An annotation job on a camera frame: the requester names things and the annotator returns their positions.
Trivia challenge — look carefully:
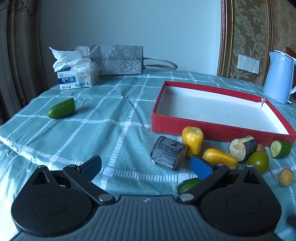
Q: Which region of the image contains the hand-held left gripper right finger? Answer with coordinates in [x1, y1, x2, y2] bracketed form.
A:
[177, 155, 264, 205]

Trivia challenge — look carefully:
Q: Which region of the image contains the eggplant chunk with pale flesh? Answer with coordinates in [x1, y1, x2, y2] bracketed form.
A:
[229, 136, 258, 162]

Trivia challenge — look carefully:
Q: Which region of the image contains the teal plaid blanket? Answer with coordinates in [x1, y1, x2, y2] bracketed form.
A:
[0, 70, 296, 241]

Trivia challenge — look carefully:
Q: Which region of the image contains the gold ornate wall frame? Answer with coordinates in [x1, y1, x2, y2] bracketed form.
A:
[217, 0, 273, 85]

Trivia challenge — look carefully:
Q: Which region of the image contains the grey patterned paper bag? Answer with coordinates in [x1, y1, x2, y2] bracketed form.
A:
[76, 44, 178, 76]

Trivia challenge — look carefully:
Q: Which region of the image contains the white wall switch panel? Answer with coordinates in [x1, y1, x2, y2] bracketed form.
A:
[237, 54, 260, 75]

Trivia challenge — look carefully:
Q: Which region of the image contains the dark eggplant chunk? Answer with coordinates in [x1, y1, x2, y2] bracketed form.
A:
[150, 136, 188, 171]

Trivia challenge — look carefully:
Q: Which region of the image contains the cucumber end piece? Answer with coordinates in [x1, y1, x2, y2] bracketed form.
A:
[177, 178, 201, 195]

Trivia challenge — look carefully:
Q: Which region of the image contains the red shallow box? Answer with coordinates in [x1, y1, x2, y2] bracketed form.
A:
[151, 81, 296, 147]

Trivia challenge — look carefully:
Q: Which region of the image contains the yellow pepper piece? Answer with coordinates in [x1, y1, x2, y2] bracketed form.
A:
[202, 148, 238, 169]
[181, 126, 204, 158]

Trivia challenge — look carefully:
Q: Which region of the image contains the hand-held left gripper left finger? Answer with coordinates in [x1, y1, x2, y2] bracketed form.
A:
[32, 155, 116, 205]

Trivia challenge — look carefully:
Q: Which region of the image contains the brown patterned curtain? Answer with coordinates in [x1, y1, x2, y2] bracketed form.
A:
[0, 0, 47, 126]

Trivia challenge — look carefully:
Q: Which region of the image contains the white tissue pack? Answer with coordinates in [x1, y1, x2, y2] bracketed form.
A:
[49, 47, 100, 91]

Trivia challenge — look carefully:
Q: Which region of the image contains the light blue electric kettle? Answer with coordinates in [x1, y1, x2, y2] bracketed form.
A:
[262, 50, 296, 105]

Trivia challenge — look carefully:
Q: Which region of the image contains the long green cucumber half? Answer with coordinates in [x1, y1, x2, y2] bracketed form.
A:
[47, 98, 76, 119]

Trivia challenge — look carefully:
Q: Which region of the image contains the large green grape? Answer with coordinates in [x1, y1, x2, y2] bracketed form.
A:
[248, 151, 270, 174]

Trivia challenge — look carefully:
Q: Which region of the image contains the short cucumber piece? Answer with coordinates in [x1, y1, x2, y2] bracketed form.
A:
[270, 140, 291, 159]

